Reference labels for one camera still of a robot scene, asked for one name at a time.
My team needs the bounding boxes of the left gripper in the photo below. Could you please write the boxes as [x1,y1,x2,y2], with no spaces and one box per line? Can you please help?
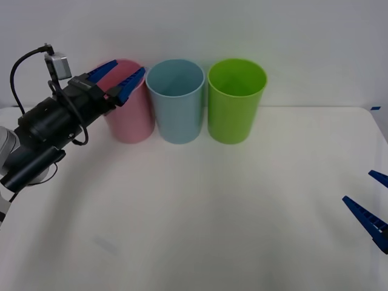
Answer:
[62,59,147,127]

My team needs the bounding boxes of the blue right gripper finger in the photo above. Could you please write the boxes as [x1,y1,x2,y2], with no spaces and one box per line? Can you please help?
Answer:
[367,170,388,189]
[342,195,388,255]

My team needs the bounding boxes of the pink plastic bin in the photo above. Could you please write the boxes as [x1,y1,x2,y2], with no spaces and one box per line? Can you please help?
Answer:
[96,59,155,144]

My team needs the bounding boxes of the green plastic bin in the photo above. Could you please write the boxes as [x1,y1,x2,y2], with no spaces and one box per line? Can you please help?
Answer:
[207,58,268,145]

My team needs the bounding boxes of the pale blue plastic bin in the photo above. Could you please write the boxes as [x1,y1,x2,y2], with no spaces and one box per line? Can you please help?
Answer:
[145,59,206,145]

